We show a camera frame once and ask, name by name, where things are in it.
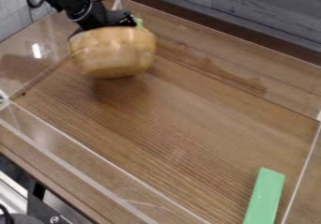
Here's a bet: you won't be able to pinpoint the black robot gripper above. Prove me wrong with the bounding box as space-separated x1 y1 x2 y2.
46 0 137 36

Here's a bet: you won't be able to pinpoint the clear acrylic tray walls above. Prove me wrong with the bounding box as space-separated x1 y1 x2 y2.
0 0 321 224

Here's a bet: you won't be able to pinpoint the green tape strip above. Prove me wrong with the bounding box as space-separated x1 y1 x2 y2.
242 168 286 224

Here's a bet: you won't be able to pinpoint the light wooden bowl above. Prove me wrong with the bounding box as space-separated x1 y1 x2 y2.
70 27 157 79

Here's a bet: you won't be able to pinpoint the black metal table frame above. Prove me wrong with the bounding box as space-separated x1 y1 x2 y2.
27 181 87 224

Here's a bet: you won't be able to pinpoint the black cable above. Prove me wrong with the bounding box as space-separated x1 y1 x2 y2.
0 203 14 224

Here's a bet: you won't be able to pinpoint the clear acrylic corner bracket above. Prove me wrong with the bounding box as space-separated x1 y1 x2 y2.
111 0 122 10

